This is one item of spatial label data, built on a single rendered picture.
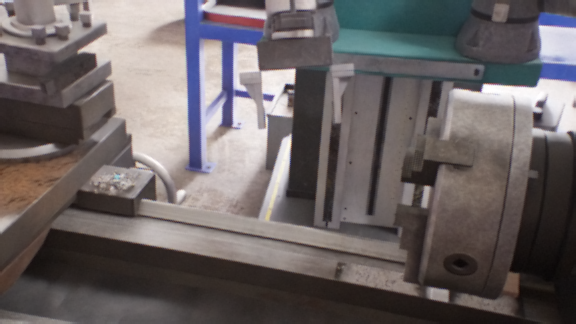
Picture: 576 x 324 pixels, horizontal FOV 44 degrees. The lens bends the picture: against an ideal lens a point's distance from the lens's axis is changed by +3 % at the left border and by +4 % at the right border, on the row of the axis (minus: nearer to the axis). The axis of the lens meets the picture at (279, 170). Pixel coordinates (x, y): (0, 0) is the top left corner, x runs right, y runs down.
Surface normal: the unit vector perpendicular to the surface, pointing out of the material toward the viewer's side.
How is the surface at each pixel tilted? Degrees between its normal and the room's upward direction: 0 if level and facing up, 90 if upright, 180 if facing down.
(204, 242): 0
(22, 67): 90
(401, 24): 90
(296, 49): 66
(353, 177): 90
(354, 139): 90
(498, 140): 31
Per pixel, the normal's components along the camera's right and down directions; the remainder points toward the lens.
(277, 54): -0.01, 0.11
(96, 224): 0.04, -0.87
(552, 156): -0.06, -0.60
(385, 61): -0.15, 0.48
